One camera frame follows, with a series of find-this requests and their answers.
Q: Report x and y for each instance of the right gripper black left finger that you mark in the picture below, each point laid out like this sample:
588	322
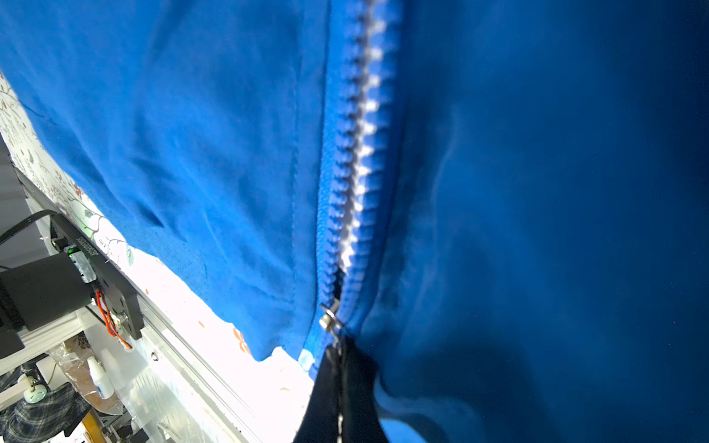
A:
321	421

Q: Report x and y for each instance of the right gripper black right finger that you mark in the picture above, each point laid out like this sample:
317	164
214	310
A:
361	422

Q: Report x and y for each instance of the blue red white hooded jacket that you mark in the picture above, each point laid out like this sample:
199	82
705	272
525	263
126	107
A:
504	204

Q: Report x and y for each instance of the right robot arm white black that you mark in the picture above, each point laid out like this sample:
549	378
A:
37	293

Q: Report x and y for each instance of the white dropper bottle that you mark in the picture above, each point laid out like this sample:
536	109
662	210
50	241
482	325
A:
100	378

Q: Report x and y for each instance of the plaid cloth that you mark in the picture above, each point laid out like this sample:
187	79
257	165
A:
26	423

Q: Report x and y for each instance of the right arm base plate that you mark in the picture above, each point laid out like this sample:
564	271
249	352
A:
120	294

